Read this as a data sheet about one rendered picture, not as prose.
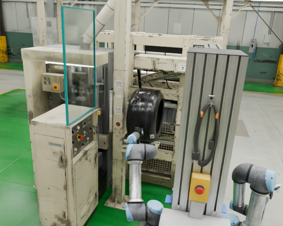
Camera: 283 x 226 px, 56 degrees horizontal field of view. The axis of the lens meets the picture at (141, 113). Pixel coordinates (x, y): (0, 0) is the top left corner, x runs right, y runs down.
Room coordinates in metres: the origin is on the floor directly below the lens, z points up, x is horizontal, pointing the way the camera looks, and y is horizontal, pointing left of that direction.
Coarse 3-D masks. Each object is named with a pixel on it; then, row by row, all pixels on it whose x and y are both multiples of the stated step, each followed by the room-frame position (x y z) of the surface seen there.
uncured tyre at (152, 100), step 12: (132, 96) 2.62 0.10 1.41; (144, 96) 2.58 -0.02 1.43; (156, 96) 2.59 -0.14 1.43; (132, 108) 2.51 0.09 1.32; (144, 108) 2.48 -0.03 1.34; (156, 108) 2.51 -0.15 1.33; (132, 120) 2.47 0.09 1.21; (144, 120) 2.44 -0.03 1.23; (156, 120) 2.94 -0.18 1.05; (132, 132) 2.49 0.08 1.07; (144, 132) 2.44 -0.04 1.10; (156, 132) 2.81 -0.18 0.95
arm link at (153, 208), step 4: (152, 200) 1.58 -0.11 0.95; (156, 200) 1.58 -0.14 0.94; (148, 204) 1.52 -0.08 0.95; (152, 204) 1.53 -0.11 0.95; (156, 204) 1.54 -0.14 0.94; (160, 204) 1.55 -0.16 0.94; (148, 208) 1.51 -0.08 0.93; (152, 208) 1.49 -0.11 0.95; (156, 208) 1.50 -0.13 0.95; (160, 208) 1.51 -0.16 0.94; (148, 212) 1.49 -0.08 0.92; (152, 212) 1.49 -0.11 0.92; (156, 212) 1.48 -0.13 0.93; (160, 212) 1.49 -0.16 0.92; (148, 216) 1.48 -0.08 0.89; (152, 216) 1.48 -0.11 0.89; (156, 216) 1.48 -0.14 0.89; (148, 220) 1.48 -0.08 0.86; (152, 220) 1.48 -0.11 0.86; (156, 220) 1.48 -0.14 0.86; (152, 224) 1.48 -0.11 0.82; (156, 224) 1.48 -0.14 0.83
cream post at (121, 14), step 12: (120, 0) 2.72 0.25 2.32; (120, 12) 2.72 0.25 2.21; (120, 24) 2.72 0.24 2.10; (120, 36) 2.72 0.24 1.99; (120, 48) 2.72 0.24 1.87; (120, 60) 2.72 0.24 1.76; (120, 72) 2.72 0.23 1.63; (120, 120) 2.71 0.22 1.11; (120, 132) 2.71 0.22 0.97; (120, 156) 2.71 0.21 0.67; (120, 168) 2.71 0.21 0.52; (120, 180) 2.71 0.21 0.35; (120, 192) 2.71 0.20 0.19
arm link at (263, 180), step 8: (256, 168) 1.37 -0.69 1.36; (264, 168) 1.38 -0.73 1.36; (248, 176) 1.36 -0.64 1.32; (256, 176) 1.34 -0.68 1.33; (264, 176) 1.32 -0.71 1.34; (272, 176) 1.31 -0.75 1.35; (256, 184) 1.33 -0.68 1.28; (264, 184) 1.30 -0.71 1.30; (272, 184) 1.29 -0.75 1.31; (256, 192) 1.32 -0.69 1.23; (264, 192) 1.31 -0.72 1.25; (256, 200) 1.33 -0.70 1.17; (264, 200) 1.33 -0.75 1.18; (248, 208) 1.36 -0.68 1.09; (256, 208) 1.32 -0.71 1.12; (248, 216) 1.35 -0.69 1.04; (256, 216) 1.32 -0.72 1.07; (248, 224) 1.34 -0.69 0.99; (256, 224) 1.32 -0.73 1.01
